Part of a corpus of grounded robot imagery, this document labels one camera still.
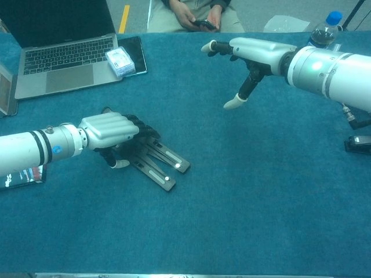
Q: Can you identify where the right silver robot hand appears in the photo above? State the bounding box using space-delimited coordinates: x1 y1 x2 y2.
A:
201 36 299 110

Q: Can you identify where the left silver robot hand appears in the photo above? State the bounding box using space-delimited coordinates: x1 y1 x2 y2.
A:
77 112 162 169

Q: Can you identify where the black folding laptop stand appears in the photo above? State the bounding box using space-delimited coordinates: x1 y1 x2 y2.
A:
101 107 191 192

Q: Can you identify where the grey open laptop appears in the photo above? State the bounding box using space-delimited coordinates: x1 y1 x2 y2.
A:
0 0 124 101

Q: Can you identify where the white plastic bag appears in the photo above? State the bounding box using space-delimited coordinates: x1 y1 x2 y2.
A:
263 15 310 34

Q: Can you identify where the seated person in khaki trousers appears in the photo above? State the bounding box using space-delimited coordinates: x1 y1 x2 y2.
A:
146 0 246 34

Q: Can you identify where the dark smartphone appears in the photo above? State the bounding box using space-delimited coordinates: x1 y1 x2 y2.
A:
192 19 217 30

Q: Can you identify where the cola bottle with blue cap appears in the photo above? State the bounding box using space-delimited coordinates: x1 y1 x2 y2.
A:
307 10 343 49

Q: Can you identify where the small white card box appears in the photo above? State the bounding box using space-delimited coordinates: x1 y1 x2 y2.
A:
104 47 136 79

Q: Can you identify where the black tablet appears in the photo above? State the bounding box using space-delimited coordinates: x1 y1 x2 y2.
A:
117 35 148 78

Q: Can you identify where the red and blue printed book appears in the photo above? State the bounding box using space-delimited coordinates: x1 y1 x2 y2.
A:
0 164 48 189

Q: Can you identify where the black tripod leg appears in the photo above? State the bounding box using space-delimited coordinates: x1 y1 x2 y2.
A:
341 0 366 30

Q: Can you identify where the wooden block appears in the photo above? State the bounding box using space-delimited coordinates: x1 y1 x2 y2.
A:
0 63 19 118

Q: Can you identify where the black stapler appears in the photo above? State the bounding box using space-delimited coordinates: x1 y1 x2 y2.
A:
344 135 371 154

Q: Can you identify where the teal table cloth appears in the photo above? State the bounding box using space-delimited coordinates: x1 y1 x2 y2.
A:
0 31 371 275

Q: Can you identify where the aluminium frame rail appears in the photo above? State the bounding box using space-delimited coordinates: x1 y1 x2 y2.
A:
28 272 334 278

